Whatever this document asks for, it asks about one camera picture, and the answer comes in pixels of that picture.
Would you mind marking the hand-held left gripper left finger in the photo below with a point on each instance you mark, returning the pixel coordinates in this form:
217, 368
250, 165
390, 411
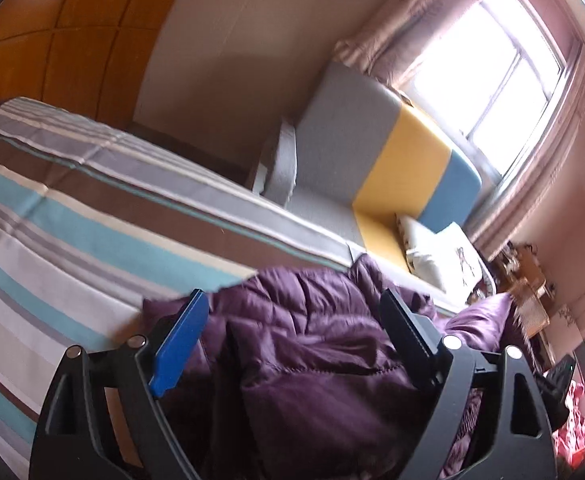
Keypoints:
180, 345

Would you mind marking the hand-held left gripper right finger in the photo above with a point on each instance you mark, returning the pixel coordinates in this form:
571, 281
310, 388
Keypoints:
412, 342

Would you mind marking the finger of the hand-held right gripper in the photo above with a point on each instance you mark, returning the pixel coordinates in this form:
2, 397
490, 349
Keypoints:
557, 377

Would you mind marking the purple down jacket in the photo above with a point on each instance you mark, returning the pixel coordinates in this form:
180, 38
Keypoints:
297, 360

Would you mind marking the pink cloth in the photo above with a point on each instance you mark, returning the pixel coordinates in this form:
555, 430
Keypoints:
575, 425

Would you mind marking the rattan chair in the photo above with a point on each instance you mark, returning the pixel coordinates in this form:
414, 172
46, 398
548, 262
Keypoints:
530, 307

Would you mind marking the white printed pillow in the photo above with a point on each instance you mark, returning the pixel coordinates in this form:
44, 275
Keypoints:
442, 255

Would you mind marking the cluttered wooden desk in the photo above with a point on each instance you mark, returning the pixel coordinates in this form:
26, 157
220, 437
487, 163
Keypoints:
522, 265

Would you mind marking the bed with striped sheet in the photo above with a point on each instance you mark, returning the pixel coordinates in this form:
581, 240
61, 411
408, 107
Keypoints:
72, 210

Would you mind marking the grey yellow blue sofa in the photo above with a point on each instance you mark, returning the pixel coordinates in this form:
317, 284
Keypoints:
342, 135

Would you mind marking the window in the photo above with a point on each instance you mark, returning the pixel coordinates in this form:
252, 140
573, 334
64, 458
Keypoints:
497, 60

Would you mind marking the wooden wardrobe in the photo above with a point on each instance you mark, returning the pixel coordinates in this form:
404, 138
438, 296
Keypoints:
72, 35

